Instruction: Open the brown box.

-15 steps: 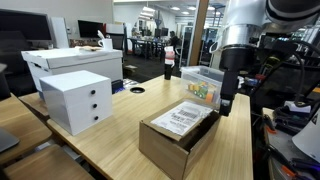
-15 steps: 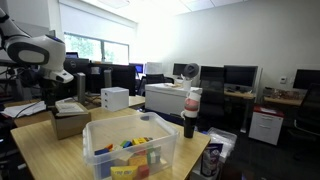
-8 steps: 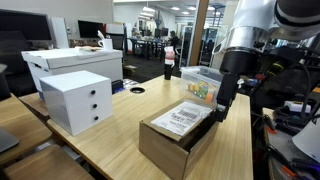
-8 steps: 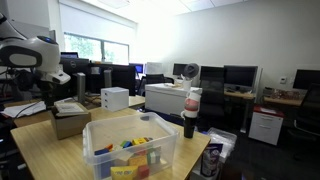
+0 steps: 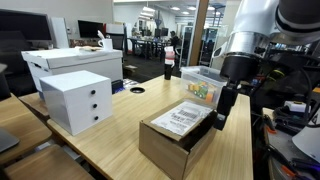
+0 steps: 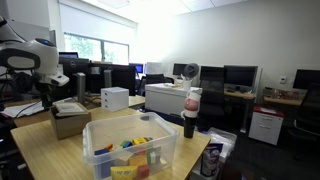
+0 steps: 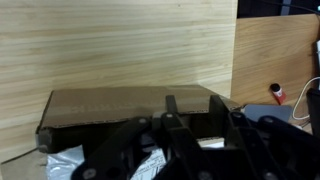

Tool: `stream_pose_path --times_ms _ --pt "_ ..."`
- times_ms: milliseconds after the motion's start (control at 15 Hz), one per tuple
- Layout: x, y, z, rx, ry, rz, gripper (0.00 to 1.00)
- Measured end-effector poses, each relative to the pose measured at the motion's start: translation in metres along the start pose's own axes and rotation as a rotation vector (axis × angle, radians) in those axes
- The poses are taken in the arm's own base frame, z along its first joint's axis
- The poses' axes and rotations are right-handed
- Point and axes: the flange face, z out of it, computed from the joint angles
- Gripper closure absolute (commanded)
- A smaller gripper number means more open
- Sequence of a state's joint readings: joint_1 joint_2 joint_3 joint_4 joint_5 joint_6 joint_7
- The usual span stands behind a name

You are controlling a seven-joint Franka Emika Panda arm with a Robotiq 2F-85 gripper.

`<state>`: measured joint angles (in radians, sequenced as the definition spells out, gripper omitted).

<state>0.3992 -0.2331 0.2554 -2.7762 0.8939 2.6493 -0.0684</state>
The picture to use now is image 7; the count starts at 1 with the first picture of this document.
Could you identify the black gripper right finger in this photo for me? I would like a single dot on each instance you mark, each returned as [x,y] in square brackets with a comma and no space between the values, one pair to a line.
[253,143]

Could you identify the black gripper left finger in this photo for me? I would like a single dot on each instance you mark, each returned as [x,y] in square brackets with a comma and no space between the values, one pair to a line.
[133,140]

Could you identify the brown cardboard box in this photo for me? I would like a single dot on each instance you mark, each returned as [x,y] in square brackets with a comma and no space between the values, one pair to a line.
[110,103]

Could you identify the plastic bag with label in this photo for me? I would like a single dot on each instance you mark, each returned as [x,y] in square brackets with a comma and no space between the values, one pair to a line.
[63,163]

